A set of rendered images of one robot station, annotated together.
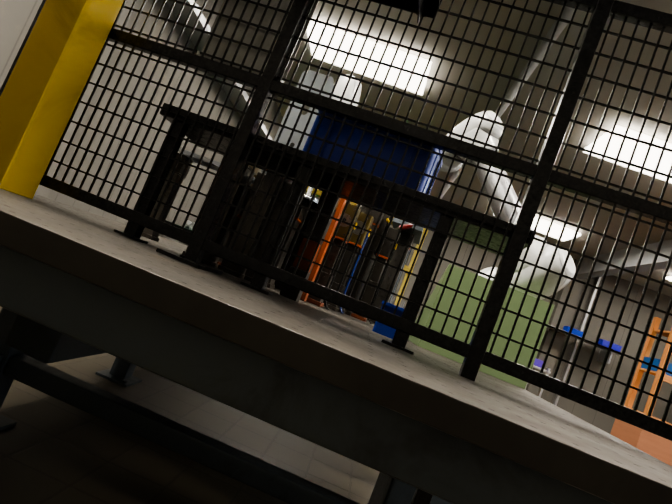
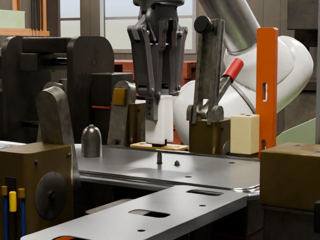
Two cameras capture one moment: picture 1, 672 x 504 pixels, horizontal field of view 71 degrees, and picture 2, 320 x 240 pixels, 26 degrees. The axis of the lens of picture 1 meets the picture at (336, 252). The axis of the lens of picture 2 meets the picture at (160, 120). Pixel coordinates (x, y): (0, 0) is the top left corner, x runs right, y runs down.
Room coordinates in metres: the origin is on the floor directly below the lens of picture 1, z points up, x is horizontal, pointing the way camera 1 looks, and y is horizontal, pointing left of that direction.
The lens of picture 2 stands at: (1.23, 1.11, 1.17)
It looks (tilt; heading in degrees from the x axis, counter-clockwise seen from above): 6 degrees down; 292
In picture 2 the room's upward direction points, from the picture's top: straight up
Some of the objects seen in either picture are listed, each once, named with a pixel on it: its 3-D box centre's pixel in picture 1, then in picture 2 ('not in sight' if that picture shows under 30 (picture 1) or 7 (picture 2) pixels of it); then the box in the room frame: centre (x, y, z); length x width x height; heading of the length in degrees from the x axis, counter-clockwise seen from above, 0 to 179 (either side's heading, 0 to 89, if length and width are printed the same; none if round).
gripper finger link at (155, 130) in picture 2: not in sight; (155, 120); (1.61, 0.18, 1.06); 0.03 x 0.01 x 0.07; 170
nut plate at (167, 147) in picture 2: not in sight; (159, 143); (1.61, 0.17, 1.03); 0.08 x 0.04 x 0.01; 170
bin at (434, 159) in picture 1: (373, 159); not in sight; (1.14, 0.00, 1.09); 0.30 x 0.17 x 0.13; 74
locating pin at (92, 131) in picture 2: not in sight; (91, 145); (1.73, 0.15, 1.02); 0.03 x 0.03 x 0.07
